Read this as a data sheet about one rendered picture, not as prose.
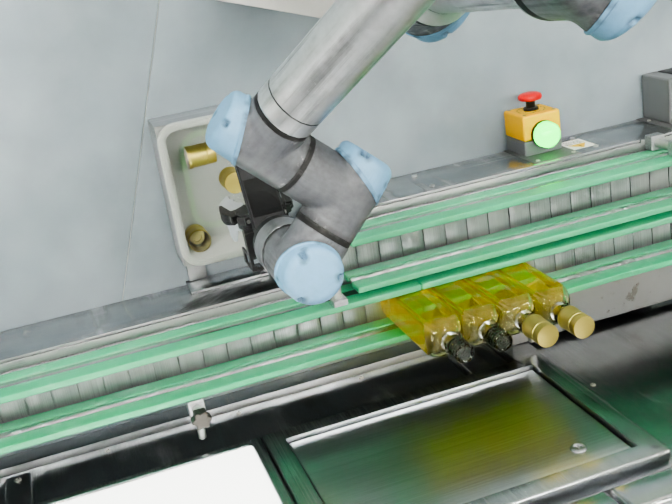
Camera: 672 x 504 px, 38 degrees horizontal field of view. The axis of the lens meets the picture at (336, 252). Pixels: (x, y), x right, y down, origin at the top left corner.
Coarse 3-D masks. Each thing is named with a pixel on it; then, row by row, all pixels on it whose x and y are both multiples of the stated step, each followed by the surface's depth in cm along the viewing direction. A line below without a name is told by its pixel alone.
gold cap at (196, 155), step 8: (200, 144) 150; (184, 152) 151; (192, 152) 148; (200, 152) 149; (208, 152) 149; (192, 160) 148; (200, 160) 149; (208, 160) 150; (216, 160) 150; (192, 168) 150
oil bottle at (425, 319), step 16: (384, 304) 154; (400, 304) 147; (416, 304) 145; (432, 304) 144; (400, 320) 148; (416, 320) 141; (432, 320) 138; (448, 320) 138; (416, 336) 143; (432, 336) 137; (432, 352) 139
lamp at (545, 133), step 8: (544, 120) 162; (536, 128) 162; (544, 128) 160; (552, 128) 161; (536, 136) 161; (544, 136) 161; (552, 136) 161; (536, 144) 163; (544, 144) 161; (552, 144) 162
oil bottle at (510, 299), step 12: (480, 276) 151; (492, 276) 150; (480, 288) 147; (492, 288) 146; (504, 288) 145; (516, 288) 144; (492, 300) 143; (504, 300) 141; (516, 300) 141; (528, 300) 141; (504, 312) 140; (516, 312) 140; (504, 324) 141
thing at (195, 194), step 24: (192, 120) 143; (168, 144) 150; (192, 144) 151; (168, 168) 144; (216, 168) 154; (168, 192) 145; (192, 192) 153; (216, 192) 155; (240, 192) 156; (192, 216) 155; (216, 216) 156; (216, 240) 155; (240, 240) 154; (192, 264) 149
